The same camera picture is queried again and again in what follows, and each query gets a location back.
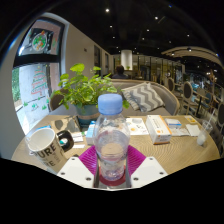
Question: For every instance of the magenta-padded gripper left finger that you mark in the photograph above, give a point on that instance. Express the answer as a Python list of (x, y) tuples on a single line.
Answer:
[(78, 171)]

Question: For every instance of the green potted plant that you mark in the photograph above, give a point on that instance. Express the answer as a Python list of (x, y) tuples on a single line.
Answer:
[(86, 90)]

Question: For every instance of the person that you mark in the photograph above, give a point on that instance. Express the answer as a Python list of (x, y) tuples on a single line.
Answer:
[(120, 73)]

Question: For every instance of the white napkin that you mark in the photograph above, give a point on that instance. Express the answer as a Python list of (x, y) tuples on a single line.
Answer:
[(193, 130)]

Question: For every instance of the small blue white carton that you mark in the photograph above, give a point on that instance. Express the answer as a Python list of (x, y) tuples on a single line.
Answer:
[(90, 133)]

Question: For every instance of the small white blue box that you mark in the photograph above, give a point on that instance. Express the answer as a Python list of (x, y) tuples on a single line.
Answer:
[(173, 123)]

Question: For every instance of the white printed leaflet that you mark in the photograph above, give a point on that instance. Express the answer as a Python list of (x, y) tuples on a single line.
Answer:
[(137, 126)]

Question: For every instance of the grey white chevron cushion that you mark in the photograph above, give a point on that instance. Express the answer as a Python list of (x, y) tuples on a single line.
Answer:
[(145, 96)]

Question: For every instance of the group of ceiling lights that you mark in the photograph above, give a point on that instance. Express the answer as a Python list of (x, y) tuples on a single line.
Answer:
[(156, 17)]

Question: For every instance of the grey curved sofa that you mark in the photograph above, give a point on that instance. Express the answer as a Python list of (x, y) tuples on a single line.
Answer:
[(166, 96)]

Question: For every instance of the white and orange box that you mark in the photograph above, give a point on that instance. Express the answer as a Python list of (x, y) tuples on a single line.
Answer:
[(158, 130)]

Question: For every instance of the yellow card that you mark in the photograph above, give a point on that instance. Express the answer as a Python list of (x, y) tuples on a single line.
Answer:
[(190, 119)]

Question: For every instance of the blue white striped packet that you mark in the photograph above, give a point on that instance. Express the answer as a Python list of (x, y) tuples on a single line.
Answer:
[(43, 127)]

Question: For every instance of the group of dining chairs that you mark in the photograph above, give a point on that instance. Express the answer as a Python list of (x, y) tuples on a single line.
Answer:
[(188, 90)]

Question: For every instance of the black-framed food poster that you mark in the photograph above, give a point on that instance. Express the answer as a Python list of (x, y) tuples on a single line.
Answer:
[(40, 40)]

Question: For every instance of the white paper slips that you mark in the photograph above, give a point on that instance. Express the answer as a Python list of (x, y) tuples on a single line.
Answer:
[(180, 132)]

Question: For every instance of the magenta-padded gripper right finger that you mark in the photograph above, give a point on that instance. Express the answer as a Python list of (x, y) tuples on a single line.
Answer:
[(146, 170)]

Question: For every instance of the clear blue-capped water bottle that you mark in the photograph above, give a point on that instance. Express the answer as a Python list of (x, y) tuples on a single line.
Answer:
[(111, 140)]

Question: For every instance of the clear plastic cup with straw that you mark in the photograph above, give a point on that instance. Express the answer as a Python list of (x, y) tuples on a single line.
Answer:
[(202, 135)]

